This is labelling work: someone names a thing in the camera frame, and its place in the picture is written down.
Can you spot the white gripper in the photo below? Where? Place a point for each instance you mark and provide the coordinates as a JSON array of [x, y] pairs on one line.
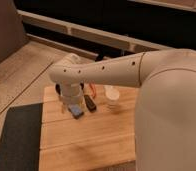
[[71, 96]]

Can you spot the dark brown rectangular block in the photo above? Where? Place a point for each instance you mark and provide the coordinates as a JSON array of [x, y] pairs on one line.
[[89, 103]]

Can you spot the dark grey floor mat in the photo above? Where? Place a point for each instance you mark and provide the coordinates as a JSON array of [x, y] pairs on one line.
[[20, 138]]

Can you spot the clear plastic cup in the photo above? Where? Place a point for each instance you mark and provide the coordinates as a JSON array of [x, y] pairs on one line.
[[112, 96]]

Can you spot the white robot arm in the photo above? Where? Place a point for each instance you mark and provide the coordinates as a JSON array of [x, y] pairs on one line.
[[165, 110]]

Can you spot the dark ceramic bowl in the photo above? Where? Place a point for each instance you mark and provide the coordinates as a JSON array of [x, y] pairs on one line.
[[58, 88]]

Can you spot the orange red pepper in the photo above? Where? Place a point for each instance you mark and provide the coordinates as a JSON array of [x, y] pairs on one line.
[[93, 90]]

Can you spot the blue sponge block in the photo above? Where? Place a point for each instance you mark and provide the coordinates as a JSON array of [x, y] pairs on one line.
[[76, 111]]

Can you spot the brown cabinet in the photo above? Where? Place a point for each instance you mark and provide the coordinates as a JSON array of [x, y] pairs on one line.
[[12, 32]]

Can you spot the wooden table board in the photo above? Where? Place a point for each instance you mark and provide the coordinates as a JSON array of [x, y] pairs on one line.
[[95, 140]]

